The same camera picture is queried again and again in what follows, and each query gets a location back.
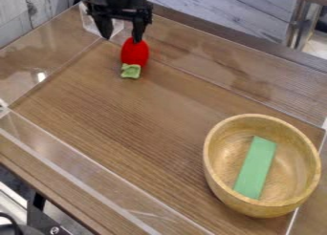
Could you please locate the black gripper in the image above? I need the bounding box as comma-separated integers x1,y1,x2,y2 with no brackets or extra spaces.
83,0,154,43

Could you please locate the red plush strawberry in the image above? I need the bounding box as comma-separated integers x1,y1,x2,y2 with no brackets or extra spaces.
121,37,150,79

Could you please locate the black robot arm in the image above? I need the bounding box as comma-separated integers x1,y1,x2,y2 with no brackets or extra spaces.
82,0,154,44

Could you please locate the metal table leg background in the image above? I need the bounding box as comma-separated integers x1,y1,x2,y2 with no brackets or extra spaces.
285,0,322,51

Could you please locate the green rectangular block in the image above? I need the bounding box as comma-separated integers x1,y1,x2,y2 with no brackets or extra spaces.
234,137,278,200

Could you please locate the wooden bowl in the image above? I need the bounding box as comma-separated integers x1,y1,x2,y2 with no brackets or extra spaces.
203,114,322,218

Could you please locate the clear acrylic corner bracket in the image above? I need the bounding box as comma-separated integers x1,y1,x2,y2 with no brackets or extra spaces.
79,2,125,40

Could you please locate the clear acrylic front wall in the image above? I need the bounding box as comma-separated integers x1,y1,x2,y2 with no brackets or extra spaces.
0,100,214,235

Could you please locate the black clamp with cable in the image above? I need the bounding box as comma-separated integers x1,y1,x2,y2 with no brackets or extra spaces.
0,190,74,235

